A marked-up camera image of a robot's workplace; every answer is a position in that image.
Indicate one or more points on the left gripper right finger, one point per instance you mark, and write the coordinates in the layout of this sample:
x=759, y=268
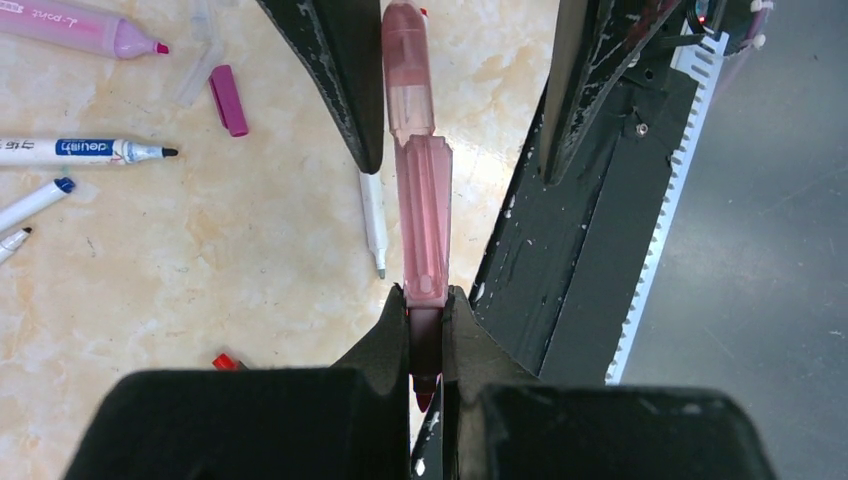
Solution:
x=501, y=422

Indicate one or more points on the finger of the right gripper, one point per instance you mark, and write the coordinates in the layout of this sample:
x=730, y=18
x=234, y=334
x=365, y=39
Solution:
x=339, y=44
x=594, y=43

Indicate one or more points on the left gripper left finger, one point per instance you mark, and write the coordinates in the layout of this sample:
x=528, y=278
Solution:
x=349, y=420

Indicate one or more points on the magenta marker cap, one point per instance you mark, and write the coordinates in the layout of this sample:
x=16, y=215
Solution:
x=227, y=100

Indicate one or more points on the white marker blue cap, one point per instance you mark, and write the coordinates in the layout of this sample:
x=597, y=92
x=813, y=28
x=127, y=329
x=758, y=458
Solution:
x=31, y=152

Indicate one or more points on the lilac highlighter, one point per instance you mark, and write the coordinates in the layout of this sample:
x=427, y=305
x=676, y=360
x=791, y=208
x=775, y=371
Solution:
x=78, y=27

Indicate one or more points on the thin marker dark blue cap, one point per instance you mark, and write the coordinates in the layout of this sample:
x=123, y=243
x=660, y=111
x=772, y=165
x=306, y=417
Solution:
x=36, y=201

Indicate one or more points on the thin marker pink cap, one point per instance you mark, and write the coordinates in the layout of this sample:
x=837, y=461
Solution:
x=424, y=167

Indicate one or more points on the thin marker black cap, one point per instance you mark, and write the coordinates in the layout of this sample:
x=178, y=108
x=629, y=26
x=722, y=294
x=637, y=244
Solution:
x=11, y=244

